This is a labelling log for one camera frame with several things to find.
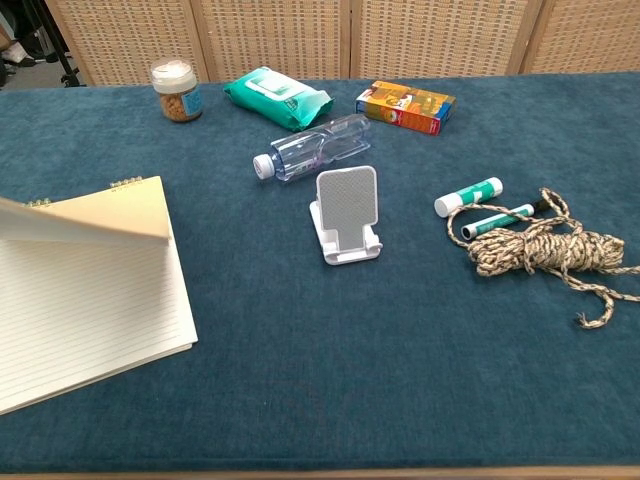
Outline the green white marker pen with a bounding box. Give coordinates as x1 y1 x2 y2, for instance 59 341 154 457
460 200 549 240

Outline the woven rattan folding screen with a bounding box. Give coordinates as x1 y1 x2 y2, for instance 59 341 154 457
44 0 640 87

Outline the glass jar with white lid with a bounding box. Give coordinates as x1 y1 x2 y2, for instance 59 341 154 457
150 58 204 123

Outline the blue table cloth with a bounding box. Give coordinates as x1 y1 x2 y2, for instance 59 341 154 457
0 72 640 474

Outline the clear plastic water bottle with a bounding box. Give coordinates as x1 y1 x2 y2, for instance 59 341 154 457
252 113 373 183

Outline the green wet wipes pack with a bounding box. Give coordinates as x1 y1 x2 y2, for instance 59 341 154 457
222 66 335 133

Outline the yellow spiral notepad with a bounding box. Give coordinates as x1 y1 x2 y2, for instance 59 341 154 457
0 175 199 416

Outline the white green glue stick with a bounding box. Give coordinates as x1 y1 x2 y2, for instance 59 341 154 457
433 176 504 218

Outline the white folding phone stand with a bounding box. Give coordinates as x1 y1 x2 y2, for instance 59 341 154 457
309 165 384 265

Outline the black tripod stand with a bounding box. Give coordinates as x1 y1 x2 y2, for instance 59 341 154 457
24 0 82 89

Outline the orange printed carton box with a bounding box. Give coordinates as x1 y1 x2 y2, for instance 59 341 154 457
355 80 457 137

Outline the braided beige black rope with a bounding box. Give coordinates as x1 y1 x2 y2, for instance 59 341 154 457
446 187 640 330

